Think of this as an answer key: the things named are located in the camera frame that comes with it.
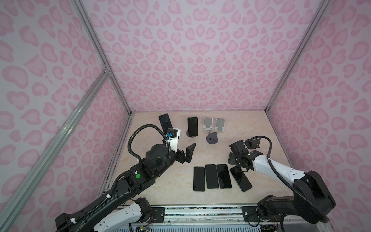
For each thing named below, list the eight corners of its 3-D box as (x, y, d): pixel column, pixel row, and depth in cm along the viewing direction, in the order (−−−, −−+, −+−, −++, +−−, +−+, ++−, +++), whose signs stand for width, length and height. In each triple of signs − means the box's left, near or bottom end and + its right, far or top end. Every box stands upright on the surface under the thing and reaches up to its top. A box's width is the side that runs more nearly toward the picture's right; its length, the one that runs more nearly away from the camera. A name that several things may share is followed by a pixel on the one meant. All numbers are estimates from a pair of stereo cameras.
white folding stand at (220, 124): (215, 131, 109) (216, 124, 103) (214, 125, 113) (215, 118, 107) (224, 131, 109) (225, 124, 103) (222, 125, 113) (224, 118, 107)
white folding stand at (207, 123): (203, 130, 110) (204, 123, 103) (203, 125, 113) (203, 117, 106) (212, 130, 110) (213, 123, 103) (211, 125, 113) (212, 117, 106)
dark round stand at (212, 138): (206, 141, 104) (207, 134, 97) (210, 136, 107) (212, 129, 100) (213, 146, 101) (214, 139, 95) (217, 141, 104) (219, 134, 97)
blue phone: (188, 138, 105) (187, 124, 93) (188, 130, 110) (187, 116, 98) (197, 138, 105) (198, 124, 93) (197, 130, 110) (197, 116, 98)
